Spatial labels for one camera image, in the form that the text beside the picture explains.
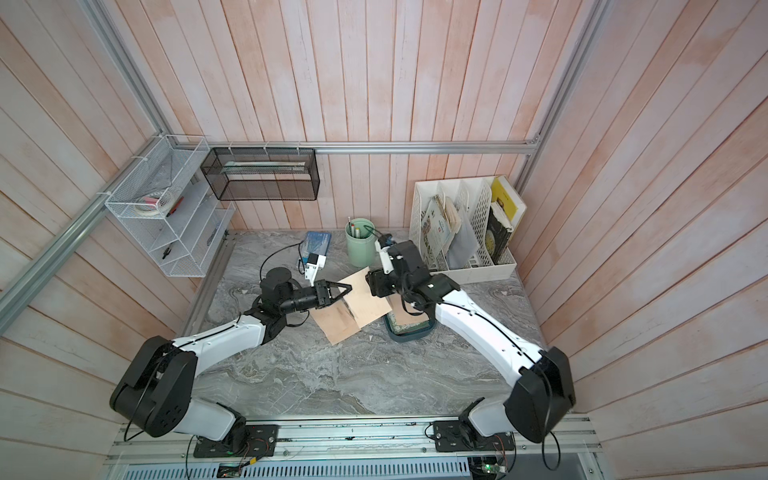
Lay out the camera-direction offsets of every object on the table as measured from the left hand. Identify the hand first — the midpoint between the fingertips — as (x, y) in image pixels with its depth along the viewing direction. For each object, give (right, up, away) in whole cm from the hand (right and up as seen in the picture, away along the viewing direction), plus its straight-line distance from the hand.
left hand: (351, 293), depth 79 cm
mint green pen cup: (+1, +17, +28) cm, 33 cm away
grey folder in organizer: (+29, +19, +14) cm, 37 cm away
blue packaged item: (-17, +15, +37) cm, 44 cm away
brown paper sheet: (-6, -11, +15) cm, 19 cm away
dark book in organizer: (+47, +17, +18) cm, 53 cm away
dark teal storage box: (+17, -14, +14) cm, 26 cm away
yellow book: (+48, +31, +17) cm, 60 cm away
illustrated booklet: (+26, +22, +28) cm, 44 cm away
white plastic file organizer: (+36, +19, +18) cm, 44 cm away
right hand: (+7, +6, +2) cm, 9 cm away
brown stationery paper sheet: (+4, -3, +1) cm, 5 cm away
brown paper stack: (+13, -6, +1) cm, 15 cm away
